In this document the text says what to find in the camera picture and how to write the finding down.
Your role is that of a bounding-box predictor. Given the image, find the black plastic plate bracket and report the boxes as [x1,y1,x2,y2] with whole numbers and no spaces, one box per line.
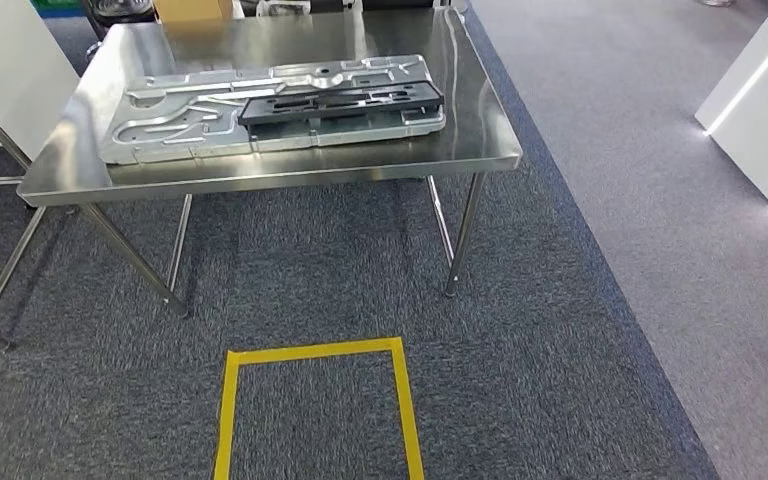
[236,79,446,128]

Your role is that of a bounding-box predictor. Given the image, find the stainless steel workbench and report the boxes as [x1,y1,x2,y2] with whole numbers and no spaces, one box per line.
[16,6,524,318]

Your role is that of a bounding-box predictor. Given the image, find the yellow floor tape square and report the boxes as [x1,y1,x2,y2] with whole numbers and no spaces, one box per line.
[211,336,426,480]

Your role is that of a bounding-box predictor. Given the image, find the silver grooved metal plate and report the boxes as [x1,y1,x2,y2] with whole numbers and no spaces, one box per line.
[97,54,448,167]

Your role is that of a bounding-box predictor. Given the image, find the clear plastic bag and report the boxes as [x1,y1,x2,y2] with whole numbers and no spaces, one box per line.
[256,0,311,18]

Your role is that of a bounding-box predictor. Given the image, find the brown cardboard box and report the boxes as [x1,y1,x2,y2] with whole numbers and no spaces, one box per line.
[152,0,235,24]

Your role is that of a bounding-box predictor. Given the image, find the black round stool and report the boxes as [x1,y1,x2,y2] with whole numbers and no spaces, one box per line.
[79,0,158,42]

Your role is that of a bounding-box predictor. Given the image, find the white cabinet panel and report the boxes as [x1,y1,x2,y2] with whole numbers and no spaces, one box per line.
[693,0,768,241]

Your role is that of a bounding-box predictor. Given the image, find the green plastic crate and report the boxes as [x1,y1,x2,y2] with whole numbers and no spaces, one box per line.
[29,0,85,20]

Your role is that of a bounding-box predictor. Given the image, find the white top steel-leg table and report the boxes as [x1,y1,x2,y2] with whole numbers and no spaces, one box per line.
[0,0,82,352]

